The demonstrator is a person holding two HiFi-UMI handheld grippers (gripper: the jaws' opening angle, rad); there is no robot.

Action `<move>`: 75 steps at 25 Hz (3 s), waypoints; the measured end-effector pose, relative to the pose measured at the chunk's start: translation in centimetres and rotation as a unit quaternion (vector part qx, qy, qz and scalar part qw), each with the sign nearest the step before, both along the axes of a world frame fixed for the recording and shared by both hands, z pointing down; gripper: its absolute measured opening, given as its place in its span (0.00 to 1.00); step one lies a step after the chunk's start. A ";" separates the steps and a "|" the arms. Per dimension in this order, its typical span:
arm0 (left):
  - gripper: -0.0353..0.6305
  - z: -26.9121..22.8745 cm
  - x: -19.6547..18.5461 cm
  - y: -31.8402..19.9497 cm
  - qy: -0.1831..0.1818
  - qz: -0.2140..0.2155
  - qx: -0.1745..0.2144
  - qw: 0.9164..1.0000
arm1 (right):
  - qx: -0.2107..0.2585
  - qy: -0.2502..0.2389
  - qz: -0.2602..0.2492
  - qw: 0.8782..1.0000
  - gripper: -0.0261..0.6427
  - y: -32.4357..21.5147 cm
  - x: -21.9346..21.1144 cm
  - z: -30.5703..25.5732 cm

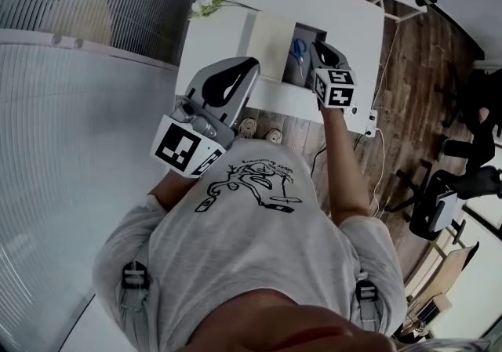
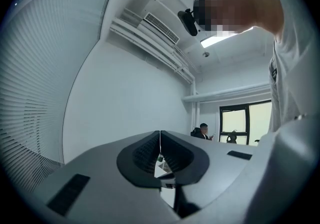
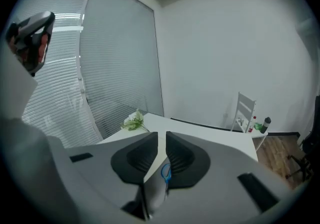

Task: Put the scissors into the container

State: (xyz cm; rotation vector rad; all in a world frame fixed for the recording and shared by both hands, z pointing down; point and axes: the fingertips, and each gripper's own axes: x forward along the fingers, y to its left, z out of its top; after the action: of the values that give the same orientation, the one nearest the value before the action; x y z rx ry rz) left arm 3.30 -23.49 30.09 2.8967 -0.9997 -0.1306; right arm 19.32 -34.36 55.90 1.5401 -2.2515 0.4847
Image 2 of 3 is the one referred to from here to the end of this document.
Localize ceiling light panel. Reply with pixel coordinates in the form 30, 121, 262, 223
199, 26, 255, 49

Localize large white duct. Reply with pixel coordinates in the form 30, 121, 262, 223
181, 82, 273, 103

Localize grey printed t-shirt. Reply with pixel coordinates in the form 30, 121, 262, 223
268, 0, 320, 134

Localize white slatted window blinds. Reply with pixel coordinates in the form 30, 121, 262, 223
0, 0, 124, 195

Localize white ceiling pipes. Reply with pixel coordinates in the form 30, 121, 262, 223
109, 16, 196, 84

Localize black head-mounted camera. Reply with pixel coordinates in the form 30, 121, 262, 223
177, 8, 200, 37

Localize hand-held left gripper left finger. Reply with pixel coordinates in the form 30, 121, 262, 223
21, 130, 181, 224

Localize white air vent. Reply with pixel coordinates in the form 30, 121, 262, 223
142, 11, 181, 45

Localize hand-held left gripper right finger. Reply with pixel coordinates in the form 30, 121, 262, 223
160, 130, 259, 224

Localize white vertical pipes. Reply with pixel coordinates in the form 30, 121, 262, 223
189, 77, 201, 132

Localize black-framed window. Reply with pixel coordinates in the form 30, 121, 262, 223
218, 100, 273, 146

